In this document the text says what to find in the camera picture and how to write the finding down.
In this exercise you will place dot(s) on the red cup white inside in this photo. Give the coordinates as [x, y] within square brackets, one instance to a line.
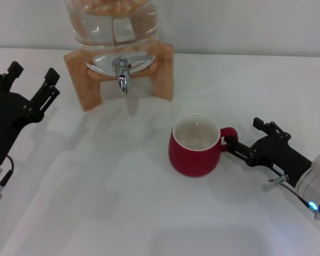
[192, 160]

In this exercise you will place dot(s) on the glass water dispenser jar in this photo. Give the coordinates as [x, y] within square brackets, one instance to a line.
[109, 24]

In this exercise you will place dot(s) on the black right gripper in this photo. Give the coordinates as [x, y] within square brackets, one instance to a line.
[277, 154]

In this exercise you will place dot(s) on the wooden dispenser stand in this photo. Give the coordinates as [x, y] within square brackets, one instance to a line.
[164, 72]

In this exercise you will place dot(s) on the chrome faucet with lever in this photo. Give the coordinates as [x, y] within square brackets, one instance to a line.
[122, 77]

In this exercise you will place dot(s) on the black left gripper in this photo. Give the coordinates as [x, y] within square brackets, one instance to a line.
[5, 117]

